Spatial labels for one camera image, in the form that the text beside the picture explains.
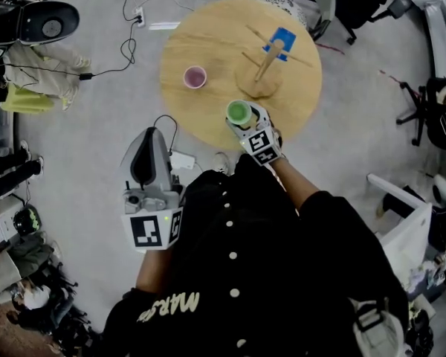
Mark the blue cup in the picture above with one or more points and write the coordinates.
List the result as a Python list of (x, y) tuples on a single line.
[(284, 35)]

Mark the white power strip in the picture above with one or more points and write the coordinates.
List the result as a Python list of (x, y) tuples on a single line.
[(183, 161), (139, 16)]

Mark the pile of black stands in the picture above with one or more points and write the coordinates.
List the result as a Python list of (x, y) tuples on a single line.
[(70, 311)]

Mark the round wooden table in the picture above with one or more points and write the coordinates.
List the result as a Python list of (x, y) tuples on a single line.
[(215, 39)]

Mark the black power adapter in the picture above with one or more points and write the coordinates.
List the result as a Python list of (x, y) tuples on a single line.
[(86, 76)]

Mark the black and green helmet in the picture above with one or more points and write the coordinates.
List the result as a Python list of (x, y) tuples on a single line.
[(27, 221)]

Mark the red cup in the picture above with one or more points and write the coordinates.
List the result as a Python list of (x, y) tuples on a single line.
[(195, 77)]

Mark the white desk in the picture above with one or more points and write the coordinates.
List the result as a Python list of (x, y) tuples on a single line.
[(442, 24)]

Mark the white side table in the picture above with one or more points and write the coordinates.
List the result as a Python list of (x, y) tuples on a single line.
[(409, 233)]

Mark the person's black buttoned shirt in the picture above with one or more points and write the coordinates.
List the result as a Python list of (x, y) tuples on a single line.
[(267, 266)]

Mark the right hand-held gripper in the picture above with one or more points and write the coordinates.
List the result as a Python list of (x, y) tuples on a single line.
[(262, 143)]

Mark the wooden cup tree stand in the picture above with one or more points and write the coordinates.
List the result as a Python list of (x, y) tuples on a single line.
[(260, 84)]

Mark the person's right forearm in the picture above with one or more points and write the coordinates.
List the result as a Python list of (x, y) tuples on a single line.
[(293, 180)]

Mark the yellow-green folded cloth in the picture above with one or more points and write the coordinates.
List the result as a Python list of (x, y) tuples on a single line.
[(26, 100)]

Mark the green cup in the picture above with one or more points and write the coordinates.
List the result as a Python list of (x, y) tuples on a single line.
[(238, 111)]

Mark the white box device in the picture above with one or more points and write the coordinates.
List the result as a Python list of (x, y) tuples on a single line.
[(0, 218)]

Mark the person's left forearm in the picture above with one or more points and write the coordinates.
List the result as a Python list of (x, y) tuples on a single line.
[(152, 270)]

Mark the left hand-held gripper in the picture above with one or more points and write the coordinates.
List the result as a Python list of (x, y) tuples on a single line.
[(152, 229)]

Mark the person's white shoe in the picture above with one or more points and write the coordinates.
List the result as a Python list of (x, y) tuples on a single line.
[(221, 162)]

